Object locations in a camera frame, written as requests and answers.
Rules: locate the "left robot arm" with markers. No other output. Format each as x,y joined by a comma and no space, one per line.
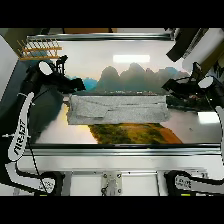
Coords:
22,126

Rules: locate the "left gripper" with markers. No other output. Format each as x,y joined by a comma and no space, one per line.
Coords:
72,86

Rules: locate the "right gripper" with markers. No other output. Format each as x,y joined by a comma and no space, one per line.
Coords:
178,88

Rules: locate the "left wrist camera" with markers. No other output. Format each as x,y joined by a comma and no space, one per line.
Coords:
62,64

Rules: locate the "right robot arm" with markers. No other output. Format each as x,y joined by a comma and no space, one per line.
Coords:
218,100

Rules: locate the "grey garment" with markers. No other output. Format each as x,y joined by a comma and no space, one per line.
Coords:
120,110

